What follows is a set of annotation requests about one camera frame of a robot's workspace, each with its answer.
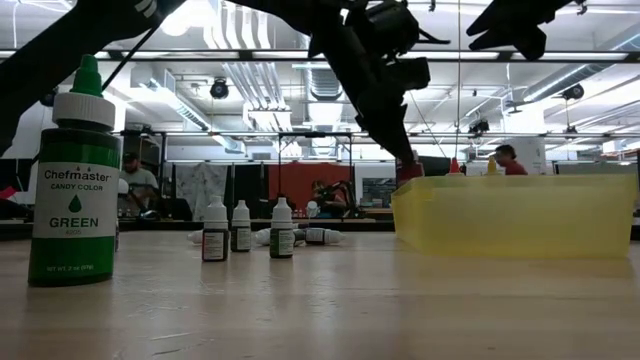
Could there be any yellow translucent plastic bin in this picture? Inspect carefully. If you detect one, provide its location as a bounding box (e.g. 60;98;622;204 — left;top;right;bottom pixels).
391;173;639;260

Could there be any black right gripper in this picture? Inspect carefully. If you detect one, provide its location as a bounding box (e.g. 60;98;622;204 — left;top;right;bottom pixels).
465;0;574;53

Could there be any person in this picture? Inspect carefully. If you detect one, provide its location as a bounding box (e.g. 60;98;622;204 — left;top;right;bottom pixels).
119;151;161;211
493;143;529;176
310;179;351;219

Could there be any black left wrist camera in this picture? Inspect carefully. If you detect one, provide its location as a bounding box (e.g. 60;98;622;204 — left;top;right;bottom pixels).
394;56;432;92

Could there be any silver ventilation duct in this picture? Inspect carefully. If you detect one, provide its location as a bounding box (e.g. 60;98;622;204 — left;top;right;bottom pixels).
299;62;351;104

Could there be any orange partition panel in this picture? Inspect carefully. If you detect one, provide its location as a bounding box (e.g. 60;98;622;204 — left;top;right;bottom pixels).
268;162;354;211

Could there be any black display screen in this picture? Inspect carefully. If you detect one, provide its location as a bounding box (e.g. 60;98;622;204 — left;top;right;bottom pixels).
418;155;451;177

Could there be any small green food coloring bottle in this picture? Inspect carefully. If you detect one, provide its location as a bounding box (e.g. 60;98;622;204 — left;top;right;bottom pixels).
269;197;295;260

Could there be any black overhead light bar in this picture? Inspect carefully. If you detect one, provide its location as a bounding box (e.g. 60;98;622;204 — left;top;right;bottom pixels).
0;48;640;63

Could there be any small red food coloring bottle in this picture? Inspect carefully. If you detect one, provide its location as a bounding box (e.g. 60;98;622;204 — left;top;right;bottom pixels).
201;195;230;263

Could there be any white column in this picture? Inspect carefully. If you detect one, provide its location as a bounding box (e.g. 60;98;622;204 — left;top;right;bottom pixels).
501;135;547;173

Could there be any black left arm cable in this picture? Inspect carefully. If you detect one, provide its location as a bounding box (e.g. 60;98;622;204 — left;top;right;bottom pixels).
101;22;164;93

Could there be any grey patterned panel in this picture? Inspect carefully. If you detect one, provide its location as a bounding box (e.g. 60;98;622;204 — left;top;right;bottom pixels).
174;163;229;221

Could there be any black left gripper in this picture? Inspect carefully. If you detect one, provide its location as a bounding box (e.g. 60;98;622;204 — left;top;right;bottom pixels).
319;29;422;164

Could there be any green Chefmaster candy color bottle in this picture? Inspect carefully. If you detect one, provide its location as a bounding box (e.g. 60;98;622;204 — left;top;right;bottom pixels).
27;53;123;289

